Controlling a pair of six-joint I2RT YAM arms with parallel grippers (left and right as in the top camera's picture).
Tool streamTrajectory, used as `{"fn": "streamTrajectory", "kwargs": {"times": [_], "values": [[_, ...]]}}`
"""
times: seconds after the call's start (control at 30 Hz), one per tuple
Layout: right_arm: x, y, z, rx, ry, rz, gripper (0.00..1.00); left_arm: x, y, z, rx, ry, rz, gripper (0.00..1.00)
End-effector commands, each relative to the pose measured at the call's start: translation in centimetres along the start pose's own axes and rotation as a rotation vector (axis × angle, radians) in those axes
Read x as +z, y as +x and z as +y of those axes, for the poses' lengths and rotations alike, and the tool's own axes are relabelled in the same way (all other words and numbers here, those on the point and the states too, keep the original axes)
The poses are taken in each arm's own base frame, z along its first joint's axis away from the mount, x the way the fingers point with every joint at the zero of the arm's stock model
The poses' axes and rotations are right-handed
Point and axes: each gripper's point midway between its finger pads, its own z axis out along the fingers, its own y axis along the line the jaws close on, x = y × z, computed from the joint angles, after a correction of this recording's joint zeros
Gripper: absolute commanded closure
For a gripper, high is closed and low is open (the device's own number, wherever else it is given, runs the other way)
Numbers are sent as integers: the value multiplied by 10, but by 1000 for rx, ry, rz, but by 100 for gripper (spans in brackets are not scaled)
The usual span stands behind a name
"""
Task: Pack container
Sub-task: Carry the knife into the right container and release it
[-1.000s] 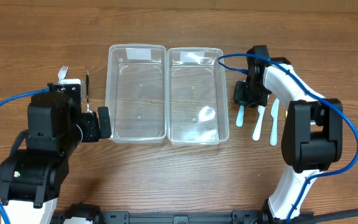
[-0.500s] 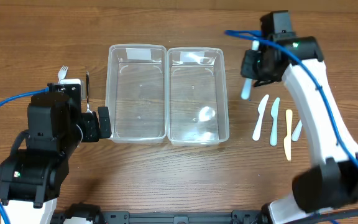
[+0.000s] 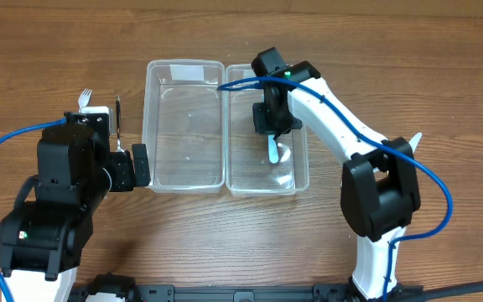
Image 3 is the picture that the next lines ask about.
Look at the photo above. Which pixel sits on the pale blue plastic fork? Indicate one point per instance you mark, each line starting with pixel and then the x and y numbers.
pixel 84 98

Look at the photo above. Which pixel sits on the left clear plastic container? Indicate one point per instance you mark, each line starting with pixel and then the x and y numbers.
pixel 183 126

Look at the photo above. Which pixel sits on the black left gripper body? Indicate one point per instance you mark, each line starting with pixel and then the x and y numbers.
pixel 123 171

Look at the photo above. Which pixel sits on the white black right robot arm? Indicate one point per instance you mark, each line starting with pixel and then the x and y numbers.
pixel 379 185

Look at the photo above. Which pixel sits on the cream white plastic knife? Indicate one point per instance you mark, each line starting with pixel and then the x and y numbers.
pixel 414 141

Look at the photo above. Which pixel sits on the clear plastic container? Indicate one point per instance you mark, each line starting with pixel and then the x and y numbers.
pixel 183 126
pixel 249 171

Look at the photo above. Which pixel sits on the black handled metal fork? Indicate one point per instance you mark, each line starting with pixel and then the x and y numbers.
pixel 118 124

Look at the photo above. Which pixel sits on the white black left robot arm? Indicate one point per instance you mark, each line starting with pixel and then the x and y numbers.
pixel 42 238

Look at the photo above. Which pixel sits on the right clear plastic container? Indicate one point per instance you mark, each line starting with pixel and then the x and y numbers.
pixel 249 171

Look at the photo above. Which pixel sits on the light blue plastic knife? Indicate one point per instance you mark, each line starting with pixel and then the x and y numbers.
pixel 272 149

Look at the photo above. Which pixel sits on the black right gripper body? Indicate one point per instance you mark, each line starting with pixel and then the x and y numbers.
pixel 269 119

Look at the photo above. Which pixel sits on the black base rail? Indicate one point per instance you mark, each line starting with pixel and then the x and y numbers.
pixel 111 287

